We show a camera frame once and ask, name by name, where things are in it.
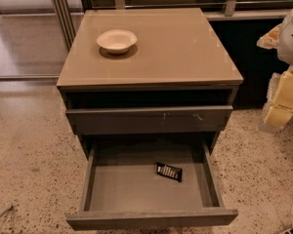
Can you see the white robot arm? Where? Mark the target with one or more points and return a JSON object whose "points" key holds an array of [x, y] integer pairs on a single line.
{"points": [[284, 53]]}

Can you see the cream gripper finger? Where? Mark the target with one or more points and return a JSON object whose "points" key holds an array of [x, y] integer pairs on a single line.
{"points": [[270, 39], [279, 108]]}

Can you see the closed grey top drawer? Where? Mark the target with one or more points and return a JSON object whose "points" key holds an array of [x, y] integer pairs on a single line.
{"points": [[148, 120]]}

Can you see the black rxbar chocolate wrapper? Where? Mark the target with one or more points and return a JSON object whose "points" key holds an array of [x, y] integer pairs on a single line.
{"points": [[169, 171]]}

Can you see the white ceramic bowl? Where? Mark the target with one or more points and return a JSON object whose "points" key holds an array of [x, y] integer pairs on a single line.
{"points": [[117, 41]]}

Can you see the grey drawer cabinet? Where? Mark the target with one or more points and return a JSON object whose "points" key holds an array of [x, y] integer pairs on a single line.
{"points": [[178, 61]]}

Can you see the open grey middle drawer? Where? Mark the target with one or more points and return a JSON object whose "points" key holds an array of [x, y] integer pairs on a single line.
{"points": [[122, 189]]}

